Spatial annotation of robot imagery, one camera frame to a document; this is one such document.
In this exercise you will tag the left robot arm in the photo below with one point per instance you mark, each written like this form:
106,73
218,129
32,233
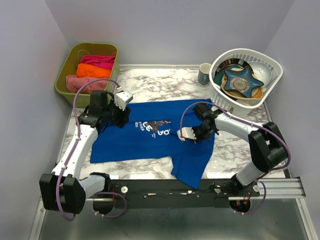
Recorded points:
62,190

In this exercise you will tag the magenta rolled t shirt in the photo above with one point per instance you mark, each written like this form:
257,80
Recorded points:
104,62

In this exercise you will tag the grey white mug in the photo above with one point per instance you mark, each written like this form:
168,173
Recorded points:
204,73

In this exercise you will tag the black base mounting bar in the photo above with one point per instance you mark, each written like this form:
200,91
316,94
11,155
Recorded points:
171,193

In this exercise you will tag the blue star shaped dish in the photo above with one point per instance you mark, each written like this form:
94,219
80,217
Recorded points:
242,80

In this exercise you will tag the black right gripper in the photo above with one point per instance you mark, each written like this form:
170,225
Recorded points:
198,138

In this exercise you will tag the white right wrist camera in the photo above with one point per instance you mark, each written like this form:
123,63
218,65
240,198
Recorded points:
186,133

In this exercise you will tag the blue t shirt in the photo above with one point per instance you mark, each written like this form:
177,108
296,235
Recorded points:
151,133

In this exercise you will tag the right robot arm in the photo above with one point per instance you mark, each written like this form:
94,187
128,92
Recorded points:
266,143

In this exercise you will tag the orange rolled t shirt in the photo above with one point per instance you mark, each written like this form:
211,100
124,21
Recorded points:
87,70

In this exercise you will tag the white bowl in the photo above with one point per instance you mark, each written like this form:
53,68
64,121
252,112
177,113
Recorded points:
261,71

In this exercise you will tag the aluminium rail frame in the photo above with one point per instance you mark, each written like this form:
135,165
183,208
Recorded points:
279,213

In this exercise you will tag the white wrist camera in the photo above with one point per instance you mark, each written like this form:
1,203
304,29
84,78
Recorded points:
186,133
122,98

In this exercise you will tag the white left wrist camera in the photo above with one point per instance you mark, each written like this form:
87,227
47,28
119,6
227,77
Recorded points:
122,98

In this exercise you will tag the teal plate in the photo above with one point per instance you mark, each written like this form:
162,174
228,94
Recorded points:
219,76

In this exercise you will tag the white plastic dish basket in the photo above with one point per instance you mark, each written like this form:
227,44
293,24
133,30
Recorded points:
240,56

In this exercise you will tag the olive green plastic bin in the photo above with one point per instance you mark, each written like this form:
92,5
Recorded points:
73,59

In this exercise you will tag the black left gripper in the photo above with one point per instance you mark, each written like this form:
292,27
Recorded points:
122,120

